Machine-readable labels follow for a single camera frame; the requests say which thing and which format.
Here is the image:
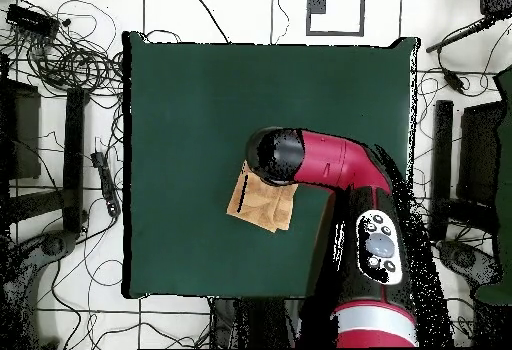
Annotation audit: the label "dark flat panel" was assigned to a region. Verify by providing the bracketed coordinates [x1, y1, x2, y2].
[0, 78, 42, 181]
[456, 100, 504, 209]

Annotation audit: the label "black stand bar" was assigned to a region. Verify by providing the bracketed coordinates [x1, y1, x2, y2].
[428, 99, 455, 242]
[62, 86, 90, 235]

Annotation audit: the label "tan terry towel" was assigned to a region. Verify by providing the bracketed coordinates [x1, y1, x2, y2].
[226, 160, 300, 234]

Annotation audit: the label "black power strip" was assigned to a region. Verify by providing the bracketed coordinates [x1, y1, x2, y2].
[90, 150, 122, 218]

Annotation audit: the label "black power adapter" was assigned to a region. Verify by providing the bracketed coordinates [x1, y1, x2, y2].
[441, 67, 467, 96]

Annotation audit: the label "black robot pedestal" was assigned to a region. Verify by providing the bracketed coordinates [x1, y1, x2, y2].
[210, 296, 305, 349]

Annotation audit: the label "black device box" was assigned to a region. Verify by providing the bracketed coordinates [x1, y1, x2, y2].
[478, 0, 512, 18]

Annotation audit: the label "dark green table cloth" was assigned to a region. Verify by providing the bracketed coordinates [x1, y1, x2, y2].
[121, 30, 419, 300]

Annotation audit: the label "tangled black cables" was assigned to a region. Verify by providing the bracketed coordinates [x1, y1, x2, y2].
[0, 0, 125, 99]

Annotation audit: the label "dark green hanging cloth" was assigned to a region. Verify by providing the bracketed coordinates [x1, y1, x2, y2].
[474, 65, 512, 306]

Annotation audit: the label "long black cable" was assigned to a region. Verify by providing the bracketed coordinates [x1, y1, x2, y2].
[186, 0, 232, 45]

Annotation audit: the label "black rod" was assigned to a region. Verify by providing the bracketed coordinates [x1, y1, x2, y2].
[424, 15, 499, 54]

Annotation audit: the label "black hub box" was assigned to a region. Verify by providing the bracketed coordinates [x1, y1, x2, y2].
[5, 2, 61, 38]

